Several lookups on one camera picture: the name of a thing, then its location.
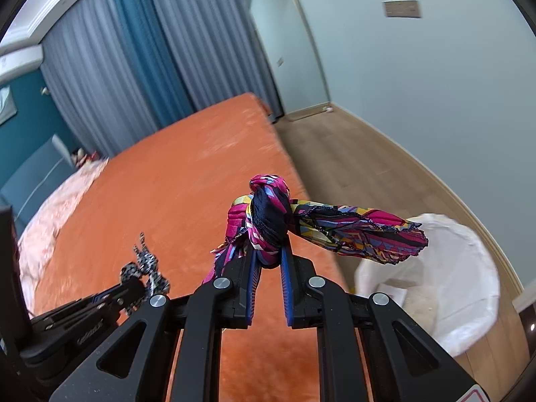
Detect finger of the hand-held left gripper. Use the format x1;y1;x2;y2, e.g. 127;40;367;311
86;278;147;317

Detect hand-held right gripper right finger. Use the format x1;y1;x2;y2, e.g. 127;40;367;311
280;244;490;402

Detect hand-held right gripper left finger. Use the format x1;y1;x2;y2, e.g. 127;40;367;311
48;245;264;402

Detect black white patterned scrunchie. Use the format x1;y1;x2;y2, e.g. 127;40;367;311
121;232;170;315

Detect colourful patterned knotted scarf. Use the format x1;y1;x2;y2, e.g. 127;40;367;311
203;174;428;285

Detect bin with white bag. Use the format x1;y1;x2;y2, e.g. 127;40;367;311
353;213;502;358

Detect pink satin quilt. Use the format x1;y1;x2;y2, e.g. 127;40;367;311
17;157;110;315

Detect orange plush blanket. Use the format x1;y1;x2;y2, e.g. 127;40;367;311
33;92;373;402

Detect small pink plush toy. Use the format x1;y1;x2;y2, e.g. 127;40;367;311
70;148;99;165

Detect blue padded headboard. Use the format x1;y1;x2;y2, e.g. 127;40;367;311
0;134;79;223

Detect grey curtain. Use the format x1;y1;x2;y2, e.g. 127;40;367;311
41;0;162;159
142;0;280;119

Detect white door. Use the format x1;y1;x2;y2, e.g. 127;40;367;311
244;0;332;121

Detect white air conditioner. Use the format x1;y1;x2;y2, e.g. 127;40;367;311
0;45;45;81

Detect blue curtain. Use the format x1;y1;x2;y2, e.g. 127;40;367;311
108;0;196;130

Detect framed wall picture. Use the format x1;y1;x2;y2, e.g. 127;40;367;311
0;86;18;125

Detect wall switch panel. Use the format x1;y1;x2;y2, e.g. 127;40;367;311
383;0;422;20

